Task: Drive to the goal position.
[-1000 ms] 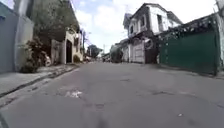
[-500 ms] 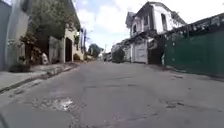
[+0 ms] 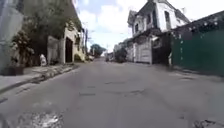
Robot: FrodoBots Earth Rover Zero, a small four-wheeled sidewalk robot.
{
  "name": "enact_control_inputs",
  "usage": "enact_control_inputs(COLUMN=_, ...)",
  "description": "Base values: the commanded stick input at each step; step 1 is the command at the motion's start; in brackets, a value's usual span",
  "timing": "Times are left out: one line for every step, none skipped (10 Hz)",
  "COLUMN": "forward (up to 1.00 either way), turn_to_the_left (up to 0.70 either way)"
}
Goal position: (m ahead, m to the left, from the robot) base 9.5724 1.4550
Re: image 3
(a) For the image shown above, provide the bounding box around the distant green tree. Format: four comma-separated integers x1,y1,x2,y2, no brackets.
89,43,107,58

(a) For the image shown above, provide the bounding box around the grey asphalt road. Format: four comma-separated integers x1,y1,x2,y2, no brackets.
0,58,224,128

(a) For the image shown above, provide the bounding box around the white gate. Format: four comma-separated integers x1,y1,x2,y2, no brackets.
133,40,154,65

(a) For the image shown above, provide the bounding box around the utility pole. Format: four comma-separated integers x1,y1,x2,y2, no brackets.
83,28,90,57

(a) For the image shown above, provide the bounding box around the cream building with dark doorway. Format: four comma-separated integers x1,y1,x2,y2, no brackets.
46,19,86,65

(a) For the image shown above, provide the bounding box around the white two-storey house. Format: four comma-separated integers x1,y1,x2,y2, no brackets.
126,0,191,65

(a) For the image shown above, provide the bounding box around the large leafy tree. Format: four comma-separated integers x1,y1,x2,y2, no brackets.
20,0,83,66

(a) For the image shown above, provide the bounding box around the green metal fence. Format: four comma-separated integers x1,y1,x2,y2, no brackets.
170,10,224,76

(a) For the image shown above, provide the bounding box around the potted plant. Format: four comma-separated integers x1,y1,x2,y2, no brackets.
9,30,35,76

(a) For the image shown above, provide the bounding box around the grey concrete sidewalk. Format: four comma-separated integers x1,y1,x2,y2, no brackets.
0,63,80,94

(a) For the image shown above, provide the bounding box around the grey concrete wall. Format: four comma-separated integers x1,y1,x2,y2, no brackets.
0,0,25,75

